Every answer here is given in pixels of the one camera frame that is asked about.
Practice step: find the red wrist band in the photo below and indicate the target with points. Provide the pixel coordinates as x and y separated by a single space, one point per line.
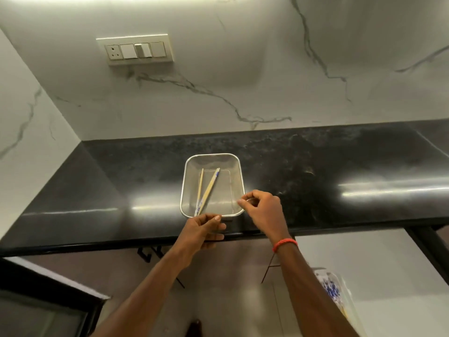
286 243

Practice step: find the blue patterned bamboo chopstick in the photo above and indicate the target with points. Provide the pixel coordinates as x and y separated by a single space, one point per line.
209 188
200 186

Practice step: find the white drawer with brown front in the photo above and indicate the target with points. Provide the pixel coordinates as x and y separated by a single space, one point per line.
386 270

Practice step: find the person's left hand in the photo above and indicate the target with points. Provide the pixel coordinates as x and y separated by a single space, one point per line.
200 235

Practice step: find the beige wall switch panel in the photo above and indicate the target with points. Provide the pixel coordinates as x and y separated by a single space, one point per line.
136 62

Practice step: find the bundle of patterned chopsticks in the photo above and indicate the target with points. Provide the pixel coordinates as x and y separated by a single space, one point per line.
328 287

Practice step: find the metal mesh tray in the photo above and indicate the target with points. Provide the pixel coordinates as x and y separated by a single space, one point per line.
224 161

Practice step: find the person's right hand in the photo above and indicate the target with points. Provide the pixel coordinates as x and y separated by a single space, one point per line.
268 214

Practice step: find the white plastic cutlery box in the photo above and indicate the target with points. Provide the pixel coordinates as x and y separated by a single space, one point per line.
347 294

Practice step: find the black framed dark panel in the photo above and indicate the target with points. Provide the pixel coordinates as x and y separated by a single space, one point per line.
35 312

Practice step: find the person's right forearm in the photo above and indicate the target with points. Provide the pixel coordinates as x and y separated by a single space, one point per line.
312 294

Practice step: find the person's left foot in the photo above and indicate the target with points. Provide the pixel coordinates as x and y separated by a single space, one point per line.
195 329

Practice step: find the person's left forearm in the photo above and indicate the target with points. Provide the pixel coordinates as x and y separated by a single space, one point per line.
140 298

